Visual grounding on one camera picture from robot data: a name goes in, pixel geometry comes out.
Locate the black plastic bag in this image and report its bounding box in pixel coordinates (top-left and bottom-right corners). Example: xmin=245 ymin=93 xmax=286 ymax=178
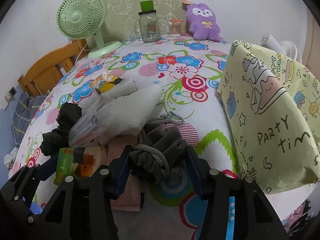
xmin=40 ymin=102 xmax=82 ymax=157

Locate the clear plastic zip bag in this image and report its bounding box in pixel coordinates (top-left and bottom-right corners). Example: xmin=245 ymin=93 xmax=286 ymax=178
xmin=68 ymin=97 xmax=120 ymax=147

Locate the dark grey drawstring pouch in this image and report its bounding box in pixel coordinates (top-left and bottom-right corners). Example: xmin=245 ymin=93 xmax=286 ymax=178
xmin=130 ymin=111 xmax=187 ymax=183

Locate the white cloth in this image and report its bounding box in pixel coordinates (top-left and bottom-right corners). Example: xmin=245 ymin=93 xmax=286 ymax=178
xmin=100 ymin=84 xmax=163 ymax=137

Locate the yellow cartoon storage box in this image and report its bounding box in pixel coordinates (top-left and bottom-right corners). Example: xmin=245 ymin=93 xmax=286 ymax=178
xmin=217 ymin=41 xmax=319 ymax=194

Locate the pink folded cloth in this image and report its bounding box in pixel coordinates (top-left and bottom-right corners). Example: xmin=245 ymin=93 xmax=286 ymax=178
xmin=106 ymin=135 xmax=142 ymax=212

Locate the blue plaid bedding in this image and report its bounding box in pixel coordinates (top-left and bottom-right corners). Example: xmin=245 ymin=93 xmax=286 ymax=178
xmin=11 ymin=92 xmax=47 ymax=148

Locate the wooden chair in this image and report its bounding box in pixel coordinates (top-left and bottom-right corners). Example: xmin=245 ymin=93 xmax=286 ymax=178
xmin=18 ymin=39 xmax=88 ymax=96

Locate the white standing fan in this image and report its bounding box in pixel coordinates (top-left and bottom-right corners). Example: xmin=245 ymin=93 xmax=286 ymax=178
xmin=259 ymin=33 xmax=302 ymax=63

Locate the green desk fan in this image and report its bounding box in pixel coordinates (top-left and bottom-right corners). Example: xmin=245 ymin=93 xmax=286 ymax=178
xmin=56 ymin=0 xmax=122 ymax=59

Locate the glass mason jar green straw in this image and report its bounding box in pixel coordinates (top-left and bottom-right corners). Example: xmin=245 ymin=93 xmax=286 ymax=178
xmin=134 ymin=0 xmax=161 ymax=43

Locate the cotton swab jar orange lid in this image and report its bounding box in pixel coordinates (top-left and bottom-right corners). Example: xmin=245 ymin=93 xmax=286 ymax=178
xmin=169 ymin=20 xmax=183 ymax=37

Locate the purple plush bunny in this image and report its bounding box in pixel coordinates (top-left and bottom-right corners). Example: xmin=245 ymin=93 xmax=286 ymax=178
xmin=186 ymin=3 xmax=220 ymax=42

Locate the wall power socket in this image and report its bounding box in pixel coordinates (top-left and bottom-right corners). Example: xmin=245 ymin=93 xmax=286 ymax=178
xmin=4 ymin=87 xmax=17 ymax=103

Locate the green cartoon wall panel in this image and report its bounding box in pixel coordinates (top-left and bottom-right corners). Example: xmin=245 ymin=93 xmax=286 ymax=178
xmin=101 ymin=0 xmax=185 ymax=42

